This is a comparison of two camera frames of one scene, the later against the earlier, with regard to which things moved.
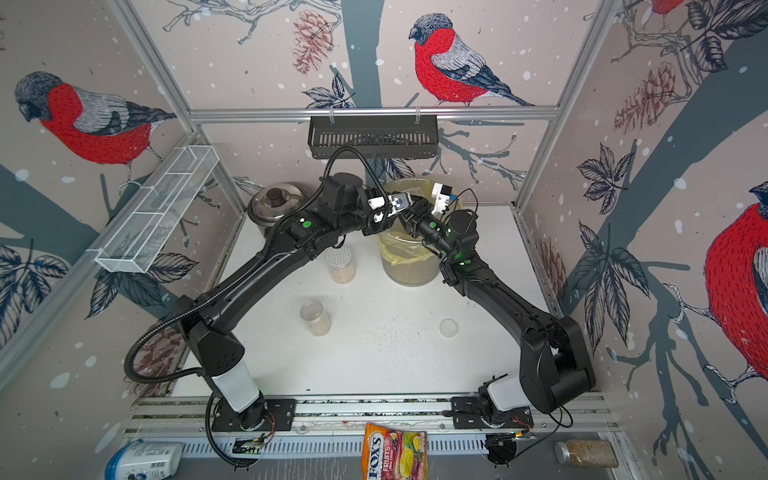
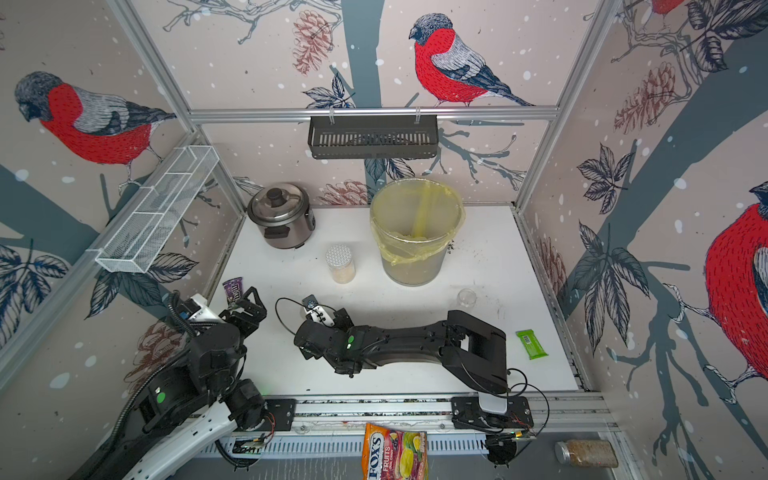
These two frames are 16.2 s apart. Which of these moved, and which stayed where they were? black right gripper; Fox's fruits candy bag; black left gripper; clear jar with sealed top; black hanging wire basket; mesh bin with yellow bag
Moved: black right gripper; black left gripper
Stayed: Fox's fruits candy bag; clear jar with sealed top; black hanging wire basket; mesh bin with yellow bag
